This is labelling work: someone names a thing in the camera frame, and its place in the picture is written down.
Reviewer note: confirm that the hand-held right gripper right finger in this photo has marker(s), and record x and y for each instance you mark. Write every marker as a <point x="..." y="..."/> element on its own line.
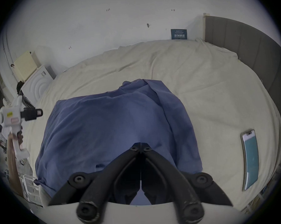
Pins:
<point x="168" y="171"/>

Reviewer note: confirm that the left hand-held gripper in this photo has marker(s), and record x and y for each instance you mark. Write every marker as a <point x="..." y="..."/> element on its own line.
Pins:
<point x="11" y="118"/>

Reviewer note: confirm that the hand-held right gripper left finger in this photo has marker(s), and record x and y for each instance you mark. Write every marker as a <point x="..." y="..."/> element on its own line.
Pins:
<point x="112" y="171"/>

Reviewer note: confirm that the dark blue shirt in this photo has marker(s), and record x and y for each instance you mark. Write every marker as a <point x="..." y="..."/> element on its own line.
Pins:
<point x="112" y="120"/>

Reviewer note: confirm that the person's left hand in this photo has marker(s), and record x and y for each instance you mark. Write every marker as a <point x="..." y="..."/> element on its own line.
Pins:
<point x="19" y="136"/>

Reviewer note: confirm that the white washing machine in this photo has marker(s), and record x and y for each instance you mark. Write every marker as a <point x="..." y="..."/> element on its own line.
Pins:
<point x="36" y="83"/>

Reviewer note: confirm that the beige flat box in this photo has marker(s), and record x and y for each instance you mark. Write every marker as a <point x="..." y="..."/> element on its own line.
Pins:
<point x="26" y="65"/>

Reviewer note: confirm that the phone with teal screen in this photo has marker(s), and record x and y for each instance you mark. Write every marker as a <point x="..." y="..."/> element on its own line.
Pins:
<point x="250" y="157"/>

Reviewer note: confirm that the bed with beige sheet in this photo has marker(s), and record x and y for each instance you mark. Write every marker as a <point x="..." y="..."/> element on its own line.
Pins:
<point x="212" y="83"/>

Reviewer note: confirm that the grey padded headboard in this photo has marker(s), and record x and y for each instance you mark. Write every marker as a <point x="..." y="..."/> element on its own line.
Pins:
<point x="252" y="43"/>

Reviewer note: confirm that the dark blue wall sign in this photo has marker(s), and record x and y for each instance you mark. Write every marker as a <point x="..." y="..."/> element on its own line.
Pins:
<point x="179" y="34"/>

